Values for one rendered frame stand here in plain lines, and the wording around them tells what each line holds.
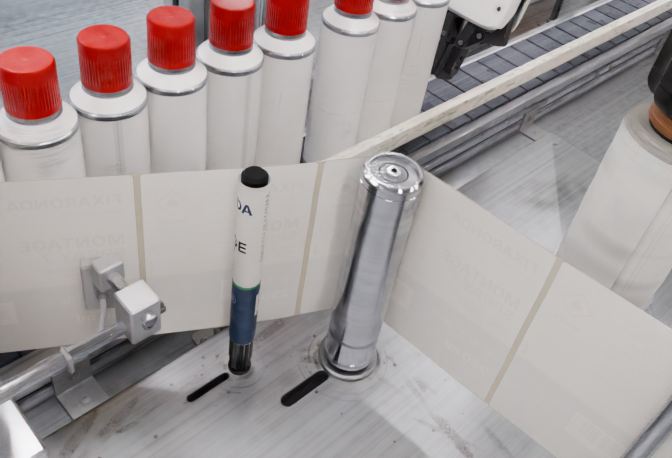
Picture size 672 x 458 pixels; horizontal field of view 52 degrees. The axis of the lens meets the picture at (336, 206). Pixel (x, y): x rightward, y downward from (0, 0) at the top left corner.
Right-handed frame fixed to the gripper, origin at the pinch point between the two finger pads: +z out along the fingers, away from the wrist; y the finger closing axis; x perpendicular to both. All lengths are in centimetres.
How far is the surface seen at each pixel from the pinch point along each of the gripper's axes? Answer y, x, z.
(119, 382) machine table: 7.3, -39.4, 26.4
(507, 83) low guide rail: 4.2, 8.4, 0.5
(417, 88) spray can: 2.4, -7.6, 2.4
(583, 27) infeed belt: -1.3, 36.8, -6.7
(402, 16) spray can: 2.4, -15.8, -4.7
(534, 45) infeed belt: -2.1, 25.4, -2.5
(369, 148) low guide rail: 4.1, -14.1, 8.2
